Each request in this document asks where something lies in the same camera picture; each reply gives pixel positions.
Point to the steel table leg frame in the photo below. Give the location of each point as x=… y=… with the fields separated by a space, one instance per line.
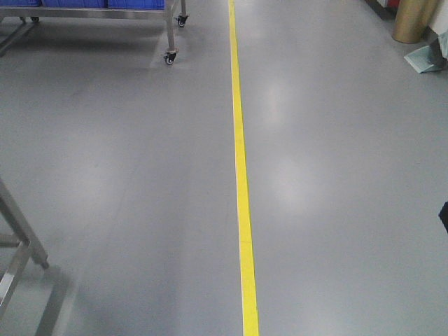
x=25 y=242

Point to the cardboard tube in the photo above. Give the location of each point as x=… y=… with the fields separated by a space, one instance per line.
x=412 y=19

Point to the steel cart with casters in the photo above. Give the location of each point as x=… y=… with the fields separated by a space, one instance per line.
x=172 y=12

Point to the teal dustpan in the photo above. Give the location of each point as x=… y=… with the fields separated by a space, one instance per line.
x=430 y=58

